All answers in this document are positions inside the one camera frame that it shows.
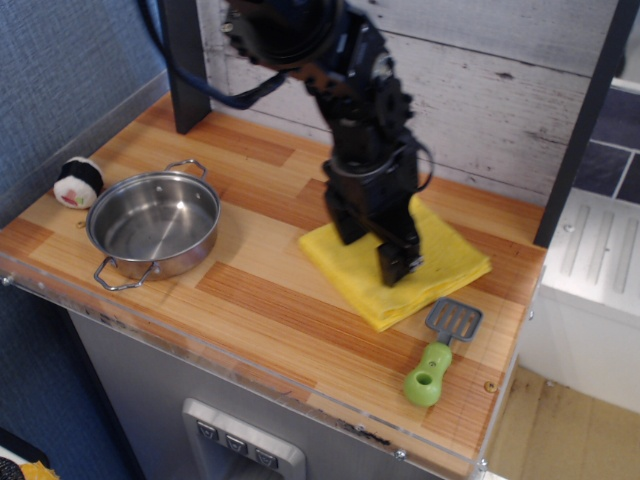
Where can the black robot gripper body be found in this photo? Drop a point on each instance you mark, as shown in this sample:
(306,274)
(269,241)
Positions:
(381,193)

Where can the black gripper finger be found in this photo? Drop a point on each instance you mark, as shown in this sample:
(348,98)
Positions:
(346,220)
(396,262)

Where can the yellow cloth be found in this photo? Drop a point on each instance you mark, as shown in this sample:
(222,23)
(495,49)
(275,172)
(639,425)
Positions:
(374,279)

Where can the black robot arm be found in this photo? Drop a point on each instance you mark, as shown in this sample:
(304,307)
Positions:
(338,54)

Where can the stainless steel pot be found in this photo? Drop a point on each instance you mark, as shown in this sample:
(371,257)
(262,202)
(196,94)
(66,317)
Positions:
(154,225)

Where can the white toy sink unit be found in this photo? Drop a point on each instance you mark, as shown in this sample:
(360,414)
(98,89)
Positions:
(583,329)

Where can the silver toy fridge dispenser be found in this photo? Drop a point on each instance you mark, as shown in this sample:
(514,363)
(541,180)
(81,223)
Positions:
(225,446)

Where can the clear acrylic front guard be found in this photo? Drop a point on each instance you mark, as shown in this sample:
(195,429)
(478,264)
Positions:
(289,335)

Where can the plush sushi roll toy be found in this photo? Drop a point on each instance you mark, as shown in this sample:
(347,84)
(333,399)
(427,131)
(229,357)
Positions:
(79,183)

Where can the yellow object bottom left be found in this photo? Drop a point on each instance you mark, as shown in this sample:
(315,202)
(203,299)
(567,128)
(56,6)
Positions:
(37,471)

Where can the grey spatula green handle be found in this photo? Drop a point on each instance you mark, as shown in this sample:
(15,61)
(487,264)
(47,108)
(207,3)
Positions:
(450,320)

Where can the dark right frame post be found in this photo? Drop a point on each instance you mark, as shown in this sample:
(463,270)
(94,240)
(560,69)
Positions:
(607,63)

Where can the dark frame post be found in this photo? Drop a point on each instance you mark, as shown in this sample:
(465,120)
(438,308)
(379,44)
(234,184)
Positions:
(607,63)
(181,35)

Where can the dark left frame post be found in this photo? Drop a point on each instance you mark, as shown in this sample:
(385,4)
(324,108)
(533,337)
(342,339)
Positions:
(181,35)

